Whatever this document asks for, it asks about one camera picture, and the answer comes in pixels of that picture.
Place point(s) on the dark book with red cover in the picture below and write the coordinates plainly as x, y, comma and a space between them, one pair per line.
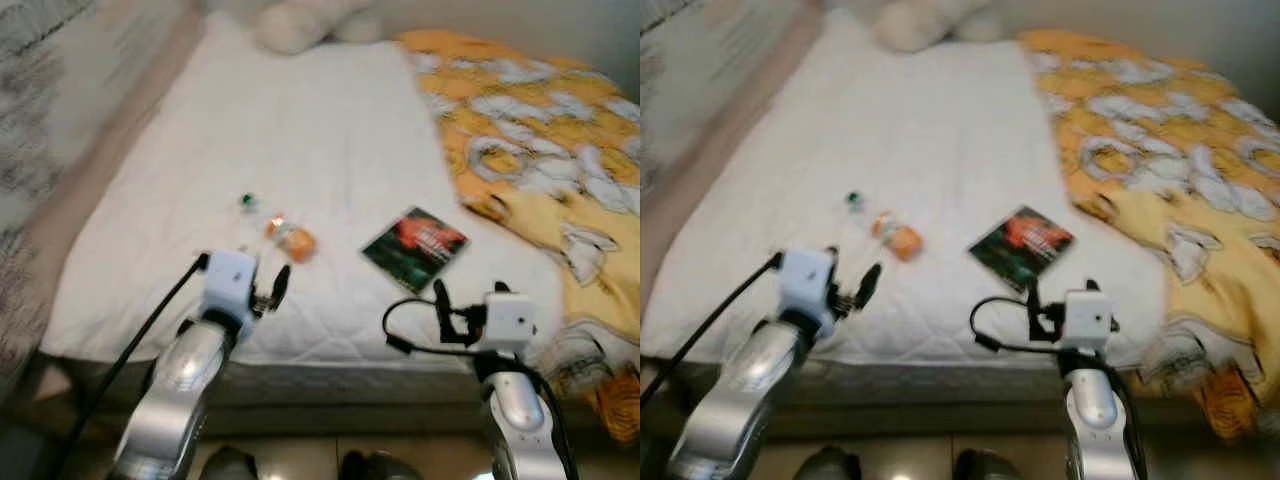
415, 250
1020, 248

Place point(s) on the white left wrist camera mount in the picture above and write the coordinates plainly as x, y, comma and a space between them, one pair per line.
230, 275
805, 275

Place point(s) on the white quilted bed mattress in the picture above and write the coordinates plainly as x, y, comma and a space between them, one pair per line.
900, 130
300, 130

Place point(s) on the grey floral printed fabric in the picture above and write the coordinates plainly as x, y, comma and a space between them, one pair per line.
660, 60
25, 100

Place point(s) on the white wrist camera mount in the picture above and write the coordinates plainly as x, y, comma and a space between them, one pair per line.
230, 275
1088, 318
510, 320
805, 275

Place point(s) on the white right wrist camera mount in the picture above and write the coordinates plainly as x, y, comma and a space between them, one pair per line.
1088, 318
510, 320

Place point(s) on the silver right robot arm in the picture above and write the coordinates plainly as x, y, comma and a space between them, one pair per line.
515, 410
1095, 410

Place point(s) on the yellow orange patterned blanket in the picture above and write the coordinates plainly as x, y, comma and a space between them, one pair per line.
1170, 120
540, 120

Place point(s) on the cream plush toy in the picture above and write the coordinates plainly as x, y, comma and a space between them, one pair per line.
910, 25
290, 25

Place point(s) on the plastic bottle with orange label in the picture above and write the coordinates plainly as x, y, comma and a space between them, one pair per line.
900, 238
292, 240

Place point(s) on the grey bed frame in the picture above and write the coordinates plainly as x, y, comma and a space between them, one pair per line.
300, 385
900, 385

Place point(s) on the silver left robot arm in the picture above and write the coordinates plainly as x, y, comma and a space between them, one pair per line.
750, 375
185, 380

